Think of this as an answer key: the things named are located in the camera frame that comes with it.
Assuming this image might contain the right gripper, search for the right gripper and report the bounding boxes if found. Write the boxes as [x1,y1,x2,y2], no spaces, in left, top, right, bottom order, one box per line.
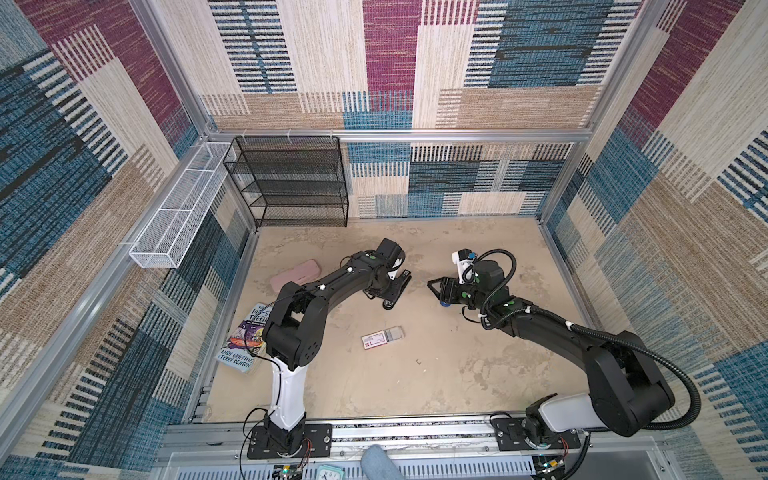
[427,277,490,310]

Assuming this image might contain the black stapler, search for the black stapler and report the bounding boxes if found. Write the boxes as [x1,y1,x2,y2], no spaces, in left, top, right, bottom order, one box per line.
[380,270,412,310]

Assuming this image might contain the red white staple box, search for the red white staple box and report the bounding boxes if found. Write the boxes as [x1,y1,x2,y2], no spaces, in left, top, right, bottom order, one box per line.
[361,331,389,350]

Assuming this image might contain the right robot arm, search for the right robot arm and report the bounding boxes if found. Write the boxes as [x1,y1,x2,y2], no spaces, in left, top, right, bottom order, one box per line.
[427,260,675,447]

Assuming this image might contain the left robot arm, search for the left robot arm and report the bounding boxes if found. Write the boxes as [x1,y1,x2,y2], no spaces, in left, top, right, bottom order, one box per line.
[263,238,411,452]

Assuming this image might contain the pink pencil case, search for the pink pencil case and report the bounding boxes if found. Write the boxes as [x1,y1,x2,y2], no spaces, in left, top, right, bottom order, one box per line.
[270,259,321,294]

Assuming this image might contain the black mesh shelf rack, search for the black mesh shelf rack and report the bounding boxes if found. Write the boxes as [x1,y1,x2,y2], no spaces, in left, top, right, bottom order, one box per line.
[223,136,349,228]

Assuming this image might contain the purple paperback book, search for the purple paperback book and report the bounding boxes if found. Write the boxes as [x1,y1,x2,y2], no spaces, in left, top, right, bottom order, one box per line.
[216,303,272,373]

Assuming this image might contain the grey rounded object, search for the grey rounded object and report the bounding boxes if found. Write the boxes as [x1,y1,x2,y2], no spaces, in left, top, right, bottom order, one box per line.
[360,445,405,480]

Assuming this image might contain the teal electronics box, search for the teal electronics box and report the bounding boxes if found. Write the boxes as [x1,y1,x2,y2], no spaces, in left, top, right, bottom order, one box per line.
[315,464,345,480]

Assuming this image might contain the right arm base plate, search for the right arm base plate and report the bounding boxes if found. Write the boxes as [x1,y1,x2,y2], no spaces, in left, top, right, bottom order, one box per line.
[488,412,582,451]

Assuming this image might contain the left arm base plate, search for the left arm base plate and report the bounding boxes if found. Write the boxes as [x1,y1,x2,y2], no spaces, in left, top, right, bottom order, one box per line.
[246,423,333,460]

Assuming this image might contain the white wire basket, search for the white wire basket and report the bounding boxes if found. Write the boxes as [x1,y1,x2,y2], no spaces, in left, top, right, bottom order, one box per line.
[129,142,230,269]

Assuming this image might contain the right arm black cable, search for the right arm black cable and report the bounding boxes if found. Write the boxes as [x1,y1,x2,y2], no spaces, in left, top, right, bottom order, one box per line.
[461,248,703,480]

